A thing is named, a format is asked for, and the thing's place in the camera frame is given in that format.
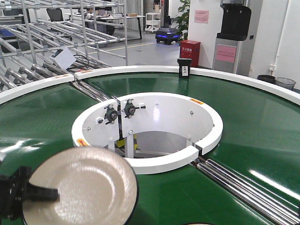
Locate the black sensor box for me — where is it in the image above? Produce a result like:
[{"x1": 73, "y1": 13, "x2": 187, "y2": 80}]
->
[{"x1": 177, "y1": 58, "x2": 192, "y2": 79}]

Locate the green bearing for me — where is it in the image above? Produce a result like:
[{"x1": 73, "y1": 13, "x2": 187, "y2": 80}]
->
[
  {"x1": 124, "y1": 99, "x2": 146, "y2": 119},
  {"x1": 96, "y1": 104, "x2": 118, "y2": 125}
]

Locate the blue lit mobile robot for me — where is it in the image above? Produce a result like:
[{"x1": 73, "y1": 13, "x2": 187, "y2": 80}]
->
[{"x1": 155, "y1": 27, "x2": 180, "y2": 45}]

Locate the red fire extinguisher box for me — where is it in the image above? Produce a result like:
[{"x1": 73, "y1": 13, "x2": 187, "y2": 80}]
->
[{"x1": 180, "y1": 40, "x2": 201, "y2": 68}]

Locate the metal roller rack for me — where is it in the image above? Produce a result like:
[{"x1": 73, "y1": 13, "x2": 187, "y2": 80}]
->
[{"x1": 0, "y1": 0, "x2": 128, "y2": 91}]

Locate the black wall dispenser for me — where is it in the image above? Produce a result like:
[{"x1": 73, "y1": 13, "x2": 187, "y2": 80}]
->
[{"x1": 217, "y1": 4, "x2": 251, "y2": 41}]

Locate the mesh trash bin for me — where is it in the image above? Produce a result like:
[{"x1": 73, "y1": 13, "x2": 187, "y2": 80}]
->
[{"x1": 275, "y1": 77, "x2": 296, "y2": 90}]

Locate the pink lower notice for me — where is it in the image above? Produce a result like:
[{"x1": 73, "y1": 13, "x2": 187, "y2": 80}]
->
[{"x1": 215, "y1": 45, "x2": 236, "y2": 63}]

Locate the office desk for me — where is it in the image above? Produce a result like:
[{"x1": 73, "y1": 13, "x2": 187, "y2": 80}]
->
[{"x1": 63, "y1": 13, "x2": 146, "y2": 40}]

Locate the right green bearing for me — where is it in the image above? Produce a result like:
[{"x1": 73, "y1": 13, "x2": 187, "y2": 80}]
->
[{"x1": 124, "y1": 99, "x2": 146, "y2": 119}]

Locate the pink wall notice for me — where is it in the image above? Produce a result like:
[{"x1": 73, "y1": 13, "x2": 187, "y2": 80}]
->
[{"x1": 194, "y1": 10, "x2": 210, "y2": 24}]

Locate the white shelf cart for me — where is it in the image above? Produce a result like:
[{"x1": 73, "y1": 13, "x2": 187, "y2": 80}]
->
[{"x1": 145, "y1": 13, "x2": 161, "y2": 33}]

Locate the dark trash bin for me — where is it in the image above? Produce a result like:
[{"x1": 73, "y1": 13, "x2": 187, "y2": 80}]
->
[{"x1": 257, "y1": 75, "x2": 276, "y2": 84}]

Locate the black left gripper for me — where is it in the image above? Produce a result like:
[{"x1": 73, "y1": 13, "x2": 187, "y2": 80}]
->
[{"x1": 0, "y1": 166, "x2": 59, "y2": 220}]

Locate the left green bearing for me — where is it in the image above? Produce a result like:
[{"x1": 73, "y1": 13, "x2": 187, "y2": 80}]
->
[{"x1": 96, "y1": 104, "x2": 118, "y2": 125}]

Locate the green potted plant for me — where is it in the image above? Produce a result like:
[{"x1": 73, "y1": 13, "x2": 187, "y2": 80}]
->
[{"x1": 175, "y1": 0, "x2": 191, "y2": 43}]

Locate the white outer conveyor rim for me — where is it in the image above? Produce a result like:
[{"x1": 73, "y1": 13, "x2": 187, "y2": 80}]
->
[{"x1": 0, "y1": 65, "x2": 300, "y2": 106}]

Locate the beige plate black rim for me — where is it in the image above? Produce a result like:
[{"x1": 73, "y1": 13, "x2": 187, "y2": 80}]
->
[{"x1": 23, "y1": 147, "x2": 138, "y2": 225}]

